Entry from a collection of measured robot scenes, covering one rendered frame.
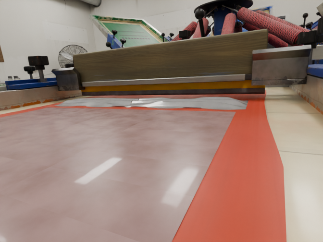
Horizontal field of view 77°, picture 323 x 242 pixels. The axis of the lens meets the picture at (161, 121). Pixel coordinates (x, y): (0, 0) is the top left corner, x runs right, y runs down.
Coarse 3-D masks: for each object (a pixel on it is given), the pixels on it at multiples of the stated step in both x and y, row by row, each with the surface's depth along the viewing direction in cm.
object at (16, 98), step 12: (312, 84) 25; (0, 96) 39; (12, 96) 41; (24, 96) 43; (36, 96) 45; (48, 96) 48; (60, 96) 51; (72, 96) 54; (300, 96) 32; (312, 96) 25; (0, 108) 39; (12, 108) 41
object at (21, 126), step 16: (96, 96) 53; (112, 96) 51; (128, 96) 48; (144, 96) 46; (16, 112) 36; (32, 112) 34; (48, 112) 33; (64, 112) 32; (80, 112) 31; (96, 112) 30; (0, 128) 25; (16, 128) 24; (32, 128) 23; (48, 128) 23; (0, 144) 18
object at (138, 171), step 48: (192, 96) 41; (240, 96) 37; (48, 144) 18; (96, 144) 17; (144, 144) 16; (192, 144) 15; (240, 144) 15; (0, 192) 10; (48, 192) 10; (96, 192) 10; (144, 192) 10; (192, 192) 9; (240, 192) 9; (0, 240) 7; (48, 240) 7; (96, 240) 7; (144, 240) 7; (192, 240) 7; (240, 240) 7
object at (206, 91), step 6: (144, 90) 43; (150, 90) 42; (156, 90) 42; (162, 90) 41; (168, 90) 41; (174, 90) 40; (180, 90) 40; (186, 90) 39; (192, 90) 38; (198, 90) 38; (204, 90) 38; (210, 90) 37; (216, 90) 37; (222, 90) 36; (228, 90) 36; (234, 90) 35; (240, 90) 35; (246, 90) 35; (252, 90) 34; (258, 90) 34; (264, 90) 33
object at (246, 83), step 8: (248, 80) 34; (88, 88) 49; (96, 88) 48; (104, 88) 47; (112, 88) 46; (120, 88) 45; (128, 88) 44; (136, 88) 44; (144, 88) 43; (152, 88) 42; (160, 88) 41; (168, 88) 40; (176, 88) 40; (184, 88) 39; (192, 88) 38; (200, 88) 38; (208, 88) 37; (216, 88) 37
